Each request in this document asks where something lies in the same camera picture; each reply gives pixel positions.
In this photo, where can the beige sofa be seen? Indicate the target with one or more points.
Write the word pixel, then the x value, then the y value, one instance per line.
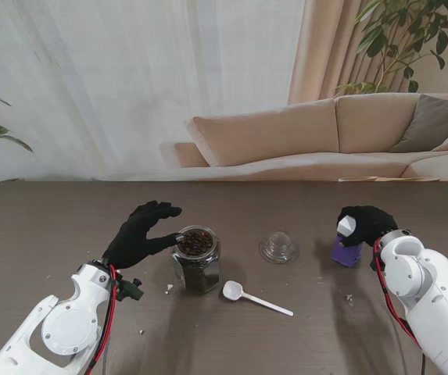
pixel 286 129

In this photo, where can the tall green leafy plant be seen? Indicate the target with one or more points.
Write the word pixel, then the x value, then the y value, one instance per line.
pixel 399 31

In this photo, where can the white square jar cap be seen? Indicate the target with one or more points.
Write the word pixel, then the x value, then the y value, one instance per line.
pixel 345 226

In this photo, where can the purple coffee jar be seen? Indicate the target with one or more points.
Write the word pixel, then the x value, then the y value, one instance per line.
pixel 345 256

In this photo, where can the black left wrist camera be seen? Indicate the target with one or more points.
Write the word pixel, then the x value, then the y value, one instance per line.
pixel 130 291

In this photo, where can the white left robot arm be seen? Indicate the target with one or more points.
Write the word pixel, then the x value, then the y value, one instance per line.
pixel 67 332

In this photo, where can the clear glass jar lid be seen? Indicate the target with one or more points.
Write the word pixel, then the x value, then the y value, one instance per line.
pixel 278 248

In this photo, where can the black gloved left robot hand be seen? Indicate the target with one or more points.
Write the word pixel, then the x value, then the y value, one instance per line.
pixel 130 242

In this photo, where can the white plastic spoon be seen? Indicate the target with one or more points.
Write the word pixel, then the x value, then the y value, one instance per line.
pixel 232 291

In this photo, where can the white sheer curtain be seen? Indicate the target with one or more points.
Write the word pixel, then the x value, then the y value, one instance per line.
pixel 130 86

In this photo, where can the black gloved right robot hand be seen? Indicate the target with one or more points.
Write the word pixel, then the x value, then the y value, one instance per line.
pixel 372 224

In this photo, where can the beige pleated curtain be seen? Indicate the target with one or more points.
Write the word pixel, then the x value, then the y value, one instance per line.
pixel 325 58

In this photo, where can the glass jar of coffee beans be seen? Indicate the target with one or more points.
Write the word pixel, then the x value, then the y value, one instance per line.
pixel 196 269

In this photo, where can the grey sofa cushion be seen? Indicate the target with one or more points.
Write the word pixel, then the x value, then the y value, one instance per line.
pixel 431 125

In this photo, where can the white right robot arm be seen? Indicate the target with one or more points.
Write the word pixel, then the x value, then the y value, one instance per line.
pixel 423 281

